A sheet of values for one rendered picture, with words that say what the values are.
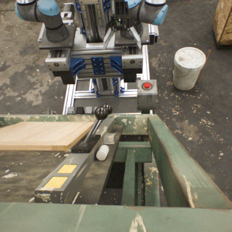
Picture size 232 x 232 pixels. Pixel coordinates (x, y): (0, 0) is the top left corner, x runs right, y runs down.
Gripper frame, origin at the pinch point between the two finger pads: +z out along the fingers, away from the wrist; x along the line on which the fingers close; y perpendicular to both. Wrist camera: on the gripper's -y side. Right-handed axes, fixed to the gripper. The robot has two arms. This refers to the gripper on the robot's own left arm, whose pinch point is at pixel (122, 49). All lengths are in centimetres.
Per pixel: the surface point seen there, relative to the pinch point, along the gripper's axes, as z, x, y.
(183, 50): 37, 54, -144
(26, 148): 23, -31, 38
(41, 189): 5, -10, 71
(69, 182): 7, -6, 69
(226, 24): 19, 104, -176
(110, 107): 9.9, -2.5, 33.6
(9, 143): 23, -39, 35
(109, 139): 26.1, -4.3, 28.1
